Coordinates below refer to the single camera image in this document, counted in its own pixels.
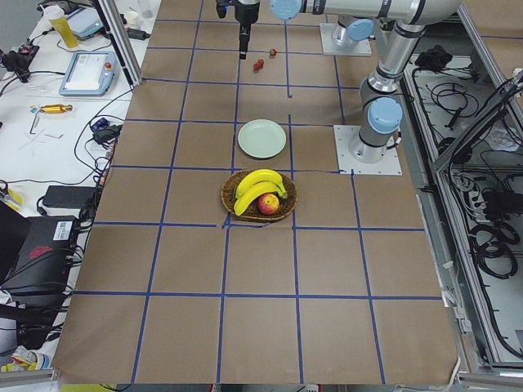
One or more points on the yellow drink bottle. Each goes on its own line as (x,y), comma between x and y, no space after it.
(56,16)

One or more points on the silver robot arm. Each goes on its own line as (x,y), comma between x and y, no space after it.
(352,29)
(382,113)

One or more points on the red yellow apple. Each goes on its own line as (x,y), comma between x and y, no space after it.
(268,204)

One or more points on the aluminium frame post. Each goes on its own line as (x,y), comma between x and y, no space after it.
(112,21)

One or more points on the black computer box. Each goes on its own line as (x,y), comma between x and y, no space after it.
(36,252)

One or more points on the black cloth bundle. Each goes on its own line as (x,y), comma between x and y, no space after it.
(434,59)

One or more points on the yellow banana bunch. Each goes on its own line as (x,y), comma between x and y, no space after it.
(254,185)

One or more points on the light green plate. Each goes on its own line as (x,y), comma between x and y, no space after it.
(262,138)

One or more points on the black power adapter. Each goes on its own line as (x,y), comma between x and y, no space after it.
(67,197)

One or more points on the woven wicker basket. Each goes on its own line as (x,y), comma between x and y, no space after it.
(287,205)

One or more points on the far blue teach pendant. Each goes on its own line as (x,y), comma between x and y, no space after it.
(84,22)

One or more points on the small black adapter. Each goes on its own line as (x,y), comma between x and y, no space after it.
(137,34)

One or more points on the white paper cup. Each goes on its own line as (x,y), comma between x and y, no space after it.
(133,19)

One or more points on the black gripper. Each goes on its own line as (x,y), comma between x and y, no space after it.
(246,12)

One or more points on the blue teach pendant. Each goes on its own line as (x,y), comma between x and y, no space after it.
(90,73)
(84,22)

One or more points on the gold metal cylinder tool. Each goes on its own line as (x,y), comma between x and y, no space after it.
(55,109)

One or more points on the near blue teach pendant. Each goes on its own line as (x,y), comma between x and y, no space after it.
(90,73)

